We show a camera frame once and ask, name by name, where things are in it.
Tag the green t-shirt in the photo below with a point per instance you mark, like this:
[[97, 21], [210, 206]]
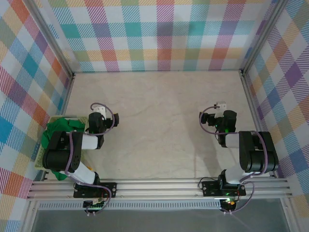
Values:
[[60, 123]]

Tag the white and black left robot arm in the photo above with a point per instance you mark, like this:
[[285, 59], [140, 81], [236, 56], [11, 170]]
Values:
[[58, 159]]

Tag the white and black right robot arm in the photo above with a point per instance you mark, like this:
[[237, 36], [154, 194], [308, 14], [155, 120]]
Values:
[[256, 154]]

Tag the pale green plastic basket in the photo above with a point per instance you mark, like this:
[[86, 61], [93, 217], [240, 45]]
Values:
[[38, 159]]

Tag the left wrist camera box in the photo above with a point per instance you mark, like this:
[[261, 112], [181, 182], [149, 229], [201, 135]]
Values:
[[100, 111]]

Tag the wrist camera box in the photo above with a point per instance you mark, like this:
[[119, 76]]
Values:
[[100, 111], [220, 107]]

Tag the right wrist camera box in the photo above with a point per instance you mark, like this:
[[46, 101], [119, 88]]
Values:
[[220, 107]]

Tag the aluminium table side rail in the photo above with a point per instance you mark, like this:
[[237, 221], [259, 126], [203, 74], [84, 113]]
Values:
[[67, 93], [248, 93]]

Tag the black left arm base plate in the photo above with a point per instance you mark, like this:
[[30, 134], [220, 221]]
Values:
[[109, 189]]

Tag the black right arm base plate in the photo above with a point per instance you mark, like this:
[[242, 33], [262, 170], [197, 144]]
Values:
[[210, 188]]

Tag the aluminium mounting rail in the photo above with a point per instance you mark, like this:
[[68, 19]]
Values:
[[157, 188]]

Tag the aluminium frame post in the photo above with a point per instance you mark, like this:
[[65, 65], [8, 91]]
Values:
[[49, 38], [262, 36]]

